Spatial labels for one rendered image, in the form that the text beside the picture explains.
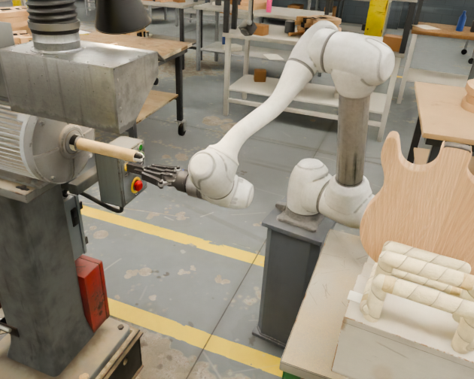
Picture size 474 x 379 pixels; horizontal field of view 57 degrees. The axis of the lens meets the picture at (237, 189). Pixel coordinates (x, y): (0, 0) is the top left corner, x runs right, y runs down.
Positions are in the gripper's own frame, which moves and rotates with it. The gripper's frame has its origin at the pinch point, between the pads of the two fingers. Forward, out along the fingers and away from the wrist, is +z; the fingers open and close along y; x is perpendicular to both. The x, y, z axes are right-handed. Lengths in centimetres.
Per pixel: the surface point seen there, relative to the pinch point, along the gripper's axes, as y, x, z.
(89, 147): -24.1, 18.2, -2.2
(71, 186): -13.5, -4.1, 16.3
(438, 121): 153, -17, -101
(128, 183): 0.2, -6.6, 4.0
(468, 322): -41, 11, -98
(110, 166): -3.5, 0.7, 8.0
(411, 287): -40, 14, -87
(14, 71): -38, 41, 3
